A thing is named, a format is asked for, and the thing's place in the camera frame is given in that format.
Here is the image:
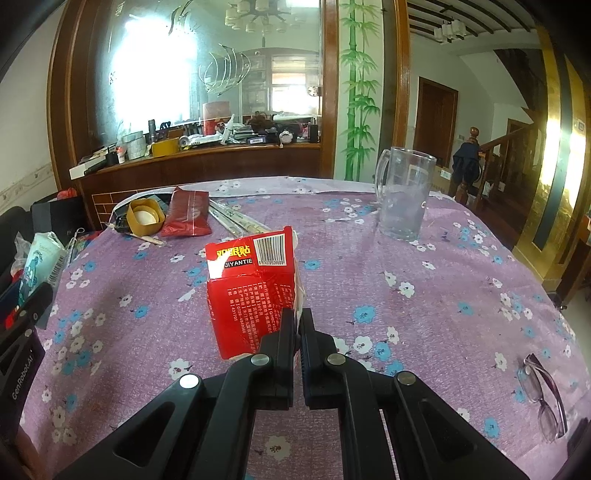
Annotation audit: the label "black sofa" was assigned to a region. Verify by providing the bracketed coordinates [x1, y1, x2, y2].
[0, 207, 33, 287]

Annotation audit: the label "wood framed glass partition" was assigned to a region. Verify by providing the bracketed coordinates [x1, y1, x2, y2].
[46, 0, 411, 185]

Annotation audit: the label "wrapped wooden chopsticks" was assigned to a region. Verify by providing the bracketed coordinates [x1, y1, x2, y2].
[217, 198, 272, 234]
[208, 199, 245, 237]

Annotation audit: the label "white and teal printed packet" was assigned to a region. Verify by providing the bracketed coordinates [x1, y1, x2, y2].
[22, 231, 68, 298]

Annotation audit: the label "gold mirrored pillar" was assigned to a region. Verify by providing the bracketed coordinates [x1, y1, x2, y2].
[512, 28, 591, 278]

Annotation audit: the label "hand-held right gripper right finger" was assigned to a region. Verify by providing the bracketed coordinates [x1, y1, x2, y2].
[299, 308, 529, 480]

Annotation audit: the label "white ceiling lamp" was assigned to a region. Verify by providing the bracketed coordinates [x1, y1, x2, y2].
[434, 19, 467, 43]

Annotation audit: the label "wooden counter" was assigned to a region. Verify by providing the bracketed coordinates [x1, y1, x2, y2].
[69, 143, 324, 232]

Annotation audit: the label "wooden stair railing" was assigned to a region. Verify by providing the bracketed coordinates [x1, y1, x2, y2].
[455, 124, 541, 217]

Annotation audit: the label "green bamboo wall painting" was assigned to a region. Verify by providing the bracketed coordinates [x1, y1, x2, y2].
[339, 0, 384, 182]

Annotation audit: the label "small cardboard carton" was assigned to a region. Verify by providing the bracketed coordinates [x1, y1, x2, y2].
[429, 164, 455, 195]

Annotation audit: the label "purple floral tablecloth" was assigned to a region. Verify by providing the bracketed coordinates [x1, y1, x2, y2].
[18, 187, 583, 480]

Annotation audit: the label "dark red packet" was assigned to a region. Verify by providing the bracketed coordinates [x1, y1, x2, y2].
[161, 187, 213, 237]

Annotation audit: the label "white round tin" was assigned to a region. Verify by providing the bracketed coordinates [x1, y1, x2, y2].
[122, 131, 148, 160]

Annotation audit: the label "white flat box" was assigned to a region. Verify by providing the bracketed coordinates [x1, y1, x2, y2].
[69, 157, 121, 181]

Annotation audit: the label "red cardboard box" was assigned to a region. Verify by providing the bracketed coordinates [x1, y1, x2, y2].
[204, 225, 308, 361]

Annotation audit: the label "clear plastic bag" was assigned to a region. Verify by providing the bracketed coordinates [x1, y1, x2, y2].
[14, 231, 35, 273]

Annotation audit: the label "dark fabric bag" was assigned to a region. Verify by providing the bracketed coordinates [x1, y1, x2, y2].
[30, 191, 86, 236]

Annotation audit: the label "white tube pack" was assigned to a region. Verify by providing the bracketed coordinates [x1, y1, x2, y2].
[180, 134, 232, 148]

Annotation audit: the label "wooden door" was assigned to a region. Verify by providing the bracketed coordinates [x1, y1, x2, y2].
[505, 119, 532, 185]
[412, 77, 459, 169]

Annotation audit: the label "clear glass mug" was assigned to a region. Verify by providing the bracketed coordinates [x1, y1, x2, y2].
[374, 147, 437, 241]

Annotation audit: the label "purple frame eyeglasses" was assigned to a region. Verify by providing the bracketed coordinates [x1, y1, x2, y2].
[517, 353, 568, 444]

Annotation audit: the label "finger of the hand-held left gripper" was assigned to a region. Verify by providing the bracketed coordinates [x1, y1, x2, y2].
[0, 281, 54, 344]

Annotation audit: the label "red cylinder canister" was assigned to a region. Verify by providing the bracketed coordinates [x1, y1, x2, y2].
[202, 102, 234, 134]

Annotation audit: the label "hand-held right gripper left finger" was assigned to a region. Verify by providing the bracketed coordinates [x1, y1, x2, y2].
[53, 308, 296, 480]

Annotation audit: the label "dark blue jacket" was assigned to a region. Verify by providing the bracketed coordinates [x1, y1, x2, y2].
[451, 142, 483, 185]

